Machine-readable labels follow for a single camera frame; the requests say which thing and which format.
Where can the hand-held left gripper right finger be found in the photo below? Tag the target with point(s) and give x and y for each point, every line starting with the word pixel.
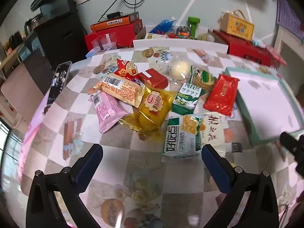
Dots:
pixel 215 168

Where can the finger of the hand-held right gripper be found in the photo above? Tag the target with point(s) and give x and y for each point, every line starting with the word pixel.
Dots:
pixel 289 143

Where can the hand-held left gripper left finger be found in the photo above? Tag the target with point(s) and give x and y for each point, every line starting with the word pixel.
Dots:
pixel 89 161

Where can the white calligraphy snack packet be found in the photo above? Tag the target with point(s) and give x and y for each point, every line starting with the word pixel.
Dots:
pixel 215 123

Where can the green-white corn snack packet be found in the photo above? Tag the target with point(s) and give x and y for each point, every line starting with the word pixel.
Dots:
pixel 181 135

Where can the teal-edged white tray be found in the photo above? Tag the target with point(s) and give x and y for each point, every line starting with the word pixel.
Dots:
pixel 261 99

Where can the pink snack packet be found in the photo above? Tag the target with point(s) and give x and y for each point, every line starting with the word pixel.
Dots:
pixel 106 110

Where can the red gold-print snack packet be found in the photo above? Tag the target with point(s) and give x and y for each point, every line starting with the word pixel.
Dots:
pixel 222 95

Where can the green biscuit packet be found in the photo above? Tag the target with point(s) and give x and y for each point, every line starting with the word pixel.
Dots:
pixel 186 99

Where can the orange striped barcode packet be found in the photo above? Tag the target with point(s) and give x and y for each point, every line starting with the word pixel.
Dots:
pixel 121 89

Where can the yellow bread packet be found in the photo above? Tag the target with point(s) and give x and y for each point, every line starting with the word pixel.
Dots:
pixel 152 109

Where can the red gold-coin snack packet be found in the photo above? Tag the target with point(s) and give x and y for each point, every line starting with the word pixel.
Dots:
pixel 125 70

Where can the clear bun packet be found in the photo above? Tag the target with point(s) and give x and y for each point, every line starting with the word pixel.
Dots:
pixel 180 68

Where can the dark red white-label packet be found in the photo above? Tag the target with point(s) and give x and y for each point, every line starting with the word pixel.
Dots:
pixel 155 78

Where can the small black tag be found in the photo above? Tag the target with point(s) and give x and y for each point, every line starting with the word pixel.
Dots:
pixel 235 146

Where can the black smartphone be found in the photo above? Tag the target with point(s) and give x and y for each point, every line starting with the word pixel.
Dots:
pixel 59 80

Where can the red patterned tin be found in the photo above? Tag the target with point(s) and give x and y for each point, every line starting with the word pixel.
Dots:
pixel 275 55

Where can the brown chair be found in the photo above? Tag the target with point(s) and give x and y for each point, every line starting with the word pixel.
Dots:
pixel 23 83

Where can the blue tissue pack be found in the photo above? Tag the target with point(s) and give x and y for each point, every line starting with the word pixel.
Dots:
pixel 258 43

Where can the large red gift box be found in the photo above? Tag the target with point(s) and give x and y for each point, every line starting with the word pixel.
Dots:
pixel 247 47

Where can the white desk shelf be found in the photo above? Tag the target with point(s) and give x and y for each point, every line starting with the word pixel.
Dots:
pixel 282 38

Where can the clear plastic box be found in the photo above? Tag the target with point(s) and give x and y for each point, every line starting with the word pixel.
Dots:
pixel 104 42

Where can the plain red box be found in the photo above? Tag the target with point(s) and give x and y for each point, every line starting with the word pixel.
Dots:
pixel 111 36

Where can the purple perforated basket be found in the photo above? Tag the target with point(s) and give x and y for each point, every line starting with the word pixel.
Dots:
pixel 289 16

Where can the clear plastic ball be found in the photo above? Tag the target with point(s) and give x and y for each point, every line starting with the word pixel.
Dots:
pixel 209 38

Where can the black tall cabinet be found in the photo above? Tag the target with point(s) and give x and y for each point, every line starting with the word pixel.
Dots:
pixel 57 28

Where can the yellow card box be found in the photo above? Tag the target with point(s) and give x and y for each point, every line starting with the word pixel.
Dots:
pixel 152 36

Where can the colourful toy bag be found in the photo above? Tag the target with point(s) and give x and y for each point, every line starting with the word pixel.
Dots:
pixel 182 32

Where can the orange flat box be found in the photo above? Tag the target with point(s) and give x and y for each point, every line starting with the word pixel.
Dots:
pixel 111 22

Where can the green dumbbell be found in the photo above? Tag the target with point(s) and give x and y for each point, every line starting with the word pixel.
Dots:
pixel 193 26

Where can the steel kettle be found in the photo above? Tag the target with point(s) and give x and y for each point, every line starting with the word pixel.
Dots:
pixel 32 25

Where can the black power adapter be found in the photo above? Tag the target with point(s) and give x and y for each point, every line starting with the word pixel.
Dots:
pixel 113 15

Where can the black gift box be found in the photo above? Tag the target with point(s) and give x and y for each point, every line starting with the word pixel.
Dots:
pixel 134 16

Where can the blue bead bag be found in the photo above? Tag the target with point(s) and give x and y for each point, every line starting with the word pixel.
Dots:
pixel 162 26

